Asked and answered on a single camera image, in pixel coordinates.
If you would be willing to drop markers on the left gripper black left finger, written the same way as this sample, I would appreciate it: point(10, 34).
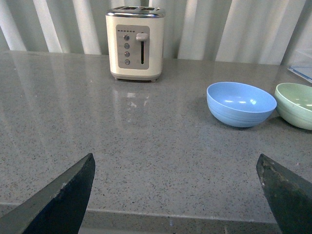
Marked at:
point(58, 208)

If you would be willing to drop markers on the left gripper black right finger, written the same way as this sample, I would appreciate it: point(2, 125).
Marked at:
point(289, 196)

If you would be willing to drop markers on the green bowl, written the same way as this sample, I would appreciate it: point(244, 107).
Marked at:
point(294, 104)

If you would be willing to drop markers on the blue bowl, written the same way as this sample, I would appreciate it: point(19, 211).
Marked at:
point(239, 104)

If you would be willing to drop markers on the clear plastic food container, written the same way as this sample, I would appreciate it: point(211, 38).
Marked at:
point(302, 64)

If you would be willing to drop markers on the white pleated curtain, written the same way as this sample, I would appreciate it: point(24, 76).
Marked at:
point(248, 31)

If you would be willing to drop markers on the cream two-slot toaster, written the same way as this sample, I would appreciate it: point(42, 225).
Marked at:
point(135, 37)

